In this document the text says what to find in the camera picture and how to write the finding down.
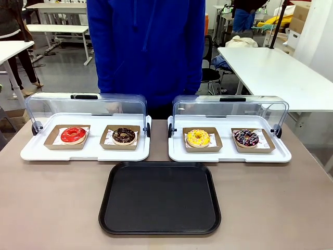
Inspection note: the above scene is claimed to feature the person's right hand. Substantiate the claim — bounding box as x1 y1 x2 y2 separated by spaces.
108 102 122 114

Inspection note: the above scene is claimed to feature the yellow sprinkled donut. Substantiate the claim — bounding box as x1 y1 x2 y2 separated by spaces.
185 129 211 148

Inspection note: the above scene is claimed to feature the white printed paper liner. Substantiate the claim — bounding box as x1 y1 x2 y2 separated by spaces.
53 127 91 146
184 131 217 148
104 127 139 146
232 129 268 148

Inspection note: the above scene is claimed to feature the chocolate glazed donut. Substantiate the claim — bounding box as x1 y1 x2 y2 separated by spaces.
111 127 137 146

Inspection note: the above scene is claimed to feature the red glazed donut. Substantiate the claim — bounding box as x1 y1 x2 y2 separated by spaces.
60 127 87 145

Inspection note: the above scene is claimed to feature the black serving tray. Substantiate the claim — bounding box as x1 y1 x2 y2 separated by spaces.
98 161 222 237

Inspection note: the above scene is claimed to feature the dark purple sprinkled donut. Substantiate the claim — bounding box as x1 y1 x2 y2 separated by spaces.
233 129 259 148

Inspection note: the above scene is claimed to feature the clear hinged display lid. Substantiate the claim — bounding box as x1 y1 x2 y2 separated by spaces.
24 91 151 138
168 94 290 139

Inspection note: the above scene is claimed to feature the person in blue hoodie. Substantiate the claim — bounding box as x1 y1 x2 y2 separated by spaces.
86 0 207 108

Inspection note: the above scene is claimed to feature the white display case base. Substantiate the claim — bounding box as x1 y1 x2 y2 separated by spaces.
168 114 292 164
20 112 152 162

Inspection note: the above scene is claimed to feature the flat cardboard box on floor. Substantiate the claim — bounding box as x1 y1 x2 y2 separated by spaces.
4 108 28 123

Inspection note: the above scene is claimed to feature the black office chair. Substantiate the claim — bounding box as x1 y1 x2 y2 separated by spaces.
201 35 227 96

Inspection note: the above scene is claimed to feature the blue cloth on chair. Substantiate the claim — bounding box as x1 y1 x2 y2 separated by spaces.
211 56 230 71

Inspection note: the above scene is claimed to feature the white desk with shelves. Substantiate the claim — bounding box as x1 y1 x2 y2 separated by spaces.
25 2 88 26

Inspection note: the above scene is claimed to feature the white desk with round leg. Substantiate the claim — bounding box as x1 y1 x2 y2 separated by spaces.
0 40 35 99

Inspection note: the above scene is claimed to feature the bystander in dark clothes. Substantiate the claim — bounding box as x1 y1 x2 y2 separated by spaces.
0 0 44 96

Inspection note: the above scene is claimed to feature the beige tote bag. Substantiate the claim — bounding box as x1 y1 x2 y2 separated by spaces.
225 35 259 48

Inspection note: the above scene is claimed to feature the bystander in blue apron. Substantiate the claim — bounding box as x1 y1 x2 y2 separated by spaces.
231 0 258 33

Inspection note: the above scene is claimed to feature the large white table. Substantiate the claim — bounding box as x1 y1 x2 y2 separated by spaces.
217 46 333 113

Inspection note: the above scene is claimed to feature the black slanted pole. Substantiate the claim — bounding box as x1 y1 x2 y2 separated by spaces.
268 0 290 50

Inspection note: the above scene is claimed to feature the yellow cloth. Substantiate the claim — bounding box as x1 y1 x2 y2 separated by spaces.
261 14 295 30

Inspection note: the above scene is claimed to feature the white storage box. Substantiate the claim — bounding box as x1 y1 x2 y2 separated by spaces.
287 29 302 55

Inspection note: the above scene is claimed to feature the white desk with frame legs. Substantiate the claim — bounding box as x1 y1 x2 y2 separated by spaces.
25 24 91 66

